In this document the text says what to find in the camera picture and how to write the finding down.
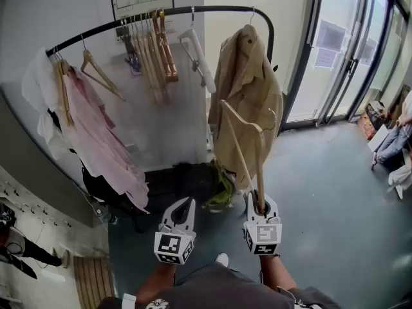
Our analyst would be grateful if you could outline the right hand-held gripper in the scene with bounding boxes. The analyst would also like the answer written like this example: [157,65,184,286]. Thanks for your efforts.
[243,190,283,256]

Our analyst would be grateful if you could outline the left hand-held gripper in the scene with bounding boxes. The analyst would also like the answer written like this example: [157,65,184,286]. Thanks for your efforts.
[153,197,197,266]

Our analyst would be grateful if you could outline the light wooden hanger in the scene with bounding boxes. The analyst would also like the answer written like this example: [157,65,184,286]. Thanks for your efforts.
[220,98,277,220]

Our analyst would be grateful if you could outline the black clothes rail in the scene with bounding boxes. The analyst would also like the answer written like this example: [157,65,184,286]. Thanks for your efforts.
[46,5,276,69]

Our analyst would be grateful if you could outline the person's left forearm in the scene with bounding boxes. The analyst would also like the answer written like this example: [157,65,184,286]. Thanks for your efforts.
[133,261,177,305]

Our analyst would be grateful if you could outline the person's right forearm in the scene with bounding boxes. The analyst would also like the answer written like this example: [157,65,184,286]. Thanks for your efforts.
[259,254,299,292]

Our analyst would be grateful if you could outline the white plastic hanger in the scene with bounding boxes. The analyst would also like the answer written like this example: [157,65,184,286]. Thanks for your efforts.
[177,6,217,94]

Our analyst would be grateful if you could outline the dark clip hanger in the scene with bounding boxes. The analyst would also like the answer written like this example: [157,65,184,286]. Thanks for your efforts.
[119,17,142,75]

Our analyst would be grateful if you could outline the black bag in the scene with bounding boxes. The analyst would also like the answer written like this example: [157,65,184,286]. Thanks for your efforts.
[144,162,228,214]

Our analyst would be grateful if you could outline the green cloth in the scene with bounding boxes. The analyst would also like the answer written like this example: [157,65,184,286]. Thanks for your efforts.
[201,159,239,212]

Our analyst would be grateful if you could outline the person's dark grey shirt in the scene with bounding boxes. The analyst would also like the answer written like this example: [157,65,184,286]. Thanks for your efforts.
[96,262,342,309]

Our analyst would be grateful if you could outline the pink shirt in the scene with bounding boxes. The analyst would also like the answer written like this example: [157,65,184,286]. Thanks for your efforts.
[62,66,151,214]

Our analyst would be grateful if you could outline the wooden slatted mat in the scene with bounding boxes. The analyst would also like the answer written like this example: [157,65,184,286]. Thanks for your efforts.
[73,256,116,309]

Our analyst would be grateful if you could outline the beige shirt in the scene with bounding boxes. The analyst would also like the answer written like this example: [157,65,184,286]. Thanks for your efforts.
[207,24,284,191]

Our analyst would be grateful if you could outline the colourful patterned bag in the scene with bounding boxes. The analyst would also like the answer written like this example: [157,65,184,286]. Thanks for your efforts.
[357,100,392,140]

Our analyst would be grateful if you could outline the bunch of wooden hangers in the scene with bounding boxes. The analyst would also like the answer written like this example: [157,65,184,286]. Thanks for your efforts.
[130,8,180,106]

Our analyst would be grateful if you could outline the white paper sheet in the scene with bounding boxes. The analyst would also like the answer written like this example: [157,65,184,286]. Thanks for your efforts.
[314,47,339,73]
[360,39,378,66]

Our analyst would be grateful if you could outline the glass door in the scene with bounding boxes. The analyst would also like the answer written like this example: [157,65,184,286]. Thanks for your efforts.
[283,0,412,131]

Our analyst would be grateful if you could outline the grey paper sheet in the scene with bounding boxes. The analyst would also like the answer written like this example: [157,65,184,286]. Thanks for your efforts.
[317,19,348,50]

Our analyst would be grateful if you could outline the white garment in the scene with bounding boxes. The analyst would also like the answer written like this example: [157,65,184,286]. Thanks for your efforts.
[21,47,70,160]

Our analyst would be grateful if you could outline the white cable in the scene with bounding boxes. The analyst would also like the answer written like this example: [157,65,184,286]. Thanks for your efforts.
[72,182,111,232]

